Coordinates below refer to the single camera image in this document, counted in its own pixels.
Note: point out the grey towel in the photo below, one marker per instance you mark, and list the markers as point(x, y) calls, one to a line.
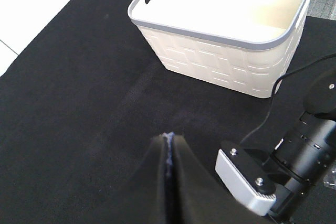
point(169, 159)

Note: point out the black table cloth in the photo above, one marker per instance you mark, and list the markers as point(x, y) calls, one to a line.
point(81, 103)

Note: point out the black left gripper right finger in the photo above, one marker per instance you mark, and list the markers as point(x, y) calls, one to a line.
point(200, 198)

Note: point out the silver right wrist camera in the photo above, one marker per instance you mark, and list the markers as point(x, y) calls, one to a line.
point(240, 188)

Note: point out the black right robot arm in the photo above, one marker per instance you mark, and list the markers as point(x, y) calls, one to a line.
point(316, 126)

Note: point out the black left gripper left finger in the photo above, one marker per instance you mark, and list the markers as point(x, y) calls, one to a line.
point(142, 199)

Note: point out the cream plastic storage bin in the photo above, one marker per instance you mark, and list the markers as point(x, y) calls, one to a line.
point(243, 45)

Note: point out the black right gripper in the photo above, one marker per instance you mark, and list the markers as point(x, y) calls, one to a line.
point(289, 171)

